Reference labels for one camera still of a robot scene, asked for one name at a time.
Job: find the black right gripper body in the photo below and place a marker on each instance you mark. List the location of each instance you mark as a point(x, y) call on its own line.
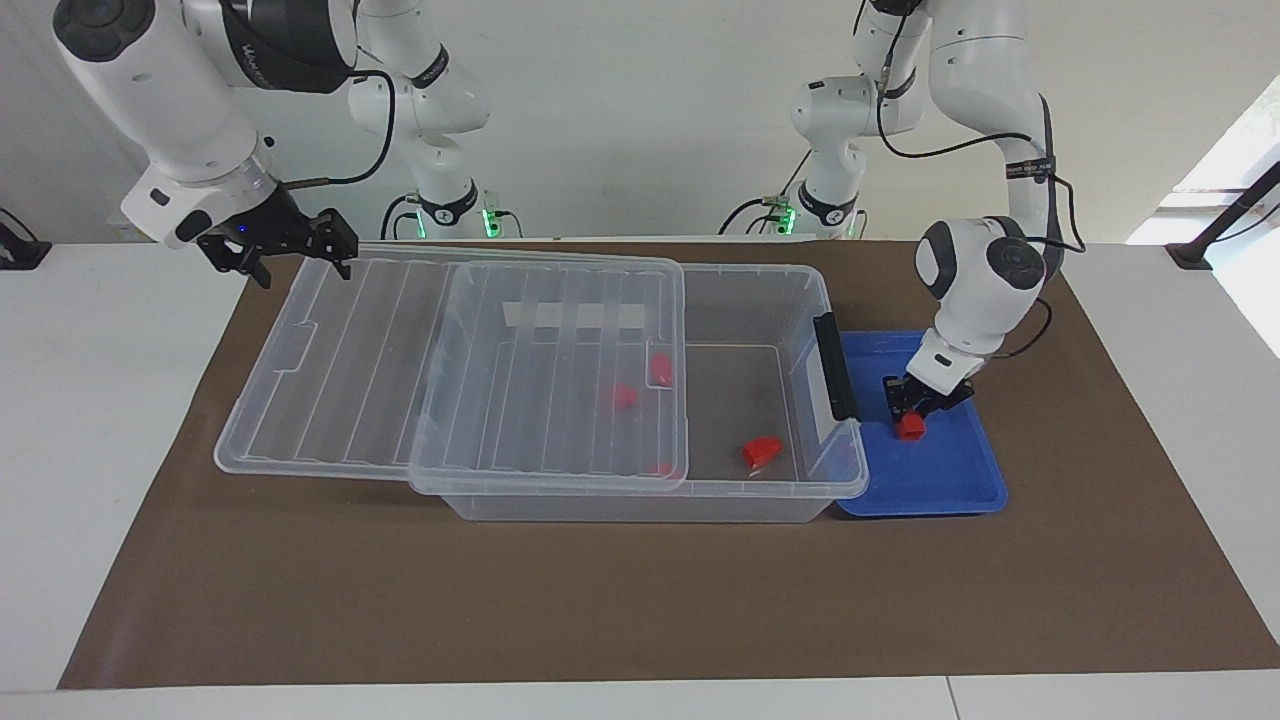
point(265, 235)

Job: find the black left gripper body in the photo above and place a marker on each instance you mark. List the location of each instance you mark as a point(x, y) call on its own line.
point(940, 397)

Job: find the blue plastic tray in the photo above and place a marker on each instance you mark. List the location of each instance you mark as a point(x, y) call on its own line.
point(930, 470)

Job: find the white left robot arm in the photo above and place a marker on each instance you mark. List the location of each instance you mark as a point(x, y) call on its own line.
point(975, 290)

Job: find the black angled stand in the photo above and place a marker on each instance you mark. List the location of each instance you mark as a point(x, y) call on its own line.
point(1225, 215)

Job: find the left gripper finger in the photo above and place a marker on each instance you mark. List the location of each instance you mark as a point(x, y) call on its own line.
point(896, 405)
point(930, 411)

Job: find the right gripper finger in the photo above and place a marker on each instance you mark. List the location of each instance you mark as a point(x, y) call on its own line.
point(240, 258)
point(338, 238)

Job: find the brown table mat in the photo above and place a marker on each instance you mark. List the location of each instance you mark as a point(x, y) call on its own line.
point(600, 600)

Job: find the green lit base box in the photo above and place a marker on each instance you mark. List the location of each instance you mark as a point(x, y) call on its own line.
point(491, 222)
point(783, 215)

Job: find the clear plastic storage box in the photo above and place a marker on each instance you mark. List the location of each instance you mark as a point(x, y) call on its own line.
point(640, 505)

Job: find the red block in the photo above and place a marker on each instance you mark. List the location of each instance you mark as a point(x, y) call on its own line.
point(762, 452)
point(620, 397)
point(911, 430)
point(660, 468)
point(661, 370)

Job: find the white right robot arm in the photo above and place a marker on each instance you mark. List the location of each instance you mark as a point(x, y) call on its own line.
point(170, 90)

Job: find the clear plastic box lid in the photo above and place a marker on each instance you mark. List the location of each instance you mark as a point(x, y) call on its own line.
point(330, 380)

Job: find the black desk clamp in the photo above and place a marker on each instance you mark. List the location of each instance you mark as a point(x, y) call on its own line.
point(20, 250)

